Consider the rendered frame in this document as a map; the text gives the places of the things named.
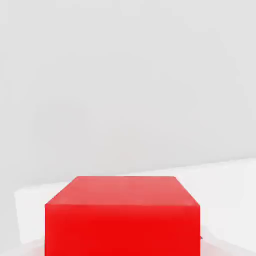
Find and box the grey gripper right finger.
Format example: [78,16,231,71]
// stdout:
[200,232,227,256]

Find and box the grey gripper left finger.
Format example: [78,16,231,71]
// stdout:
[23,238,46,256]

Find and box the small red cube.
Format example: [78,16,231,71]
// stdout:
[44,175,201,256]

